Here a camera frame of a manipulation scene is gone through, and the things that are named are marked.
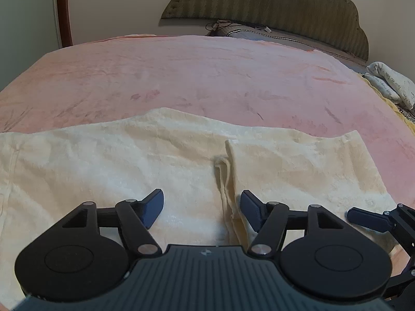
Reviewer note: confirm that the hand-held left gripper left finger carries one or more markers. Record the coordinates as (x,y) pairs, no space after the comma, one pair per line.
(154,205)

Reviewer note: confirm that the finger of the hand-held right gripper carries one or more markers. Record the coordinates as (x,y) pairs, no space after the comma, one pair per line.
(366,217)
(402,283)

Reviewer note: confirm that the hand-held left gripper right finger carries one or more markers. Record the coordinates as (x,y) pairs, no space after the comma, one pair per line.
(251,210)

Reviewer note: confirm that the cream white pants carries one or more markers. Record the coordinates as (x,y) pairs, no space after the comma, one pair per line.
(97,168)

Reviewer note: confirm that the dark patterned cloth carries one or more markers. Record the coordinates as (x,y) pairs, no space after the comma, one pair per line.
(407,115)

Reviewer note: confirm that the yellow cloth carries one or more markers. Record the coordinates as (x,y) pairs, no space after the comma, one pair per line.
(387,98)

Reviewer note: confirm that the pink blanket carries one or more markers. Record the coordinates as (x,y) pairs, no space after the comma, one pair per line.
(194,81)

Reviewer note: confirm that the white printed cloth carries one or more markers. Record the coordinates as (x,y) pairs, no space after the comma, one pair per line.
(394,82)

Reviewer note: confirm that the grey pillow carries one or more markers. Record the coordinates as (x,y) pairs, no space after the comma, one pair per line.
(291,43)

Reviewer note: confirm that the green padded headboard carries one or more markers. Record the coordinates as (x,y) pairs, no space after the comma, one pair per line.
(275,3)

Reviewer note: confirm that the brown wooden door frame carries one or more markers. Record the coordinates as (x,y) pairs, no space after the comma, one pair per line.
(64,9)

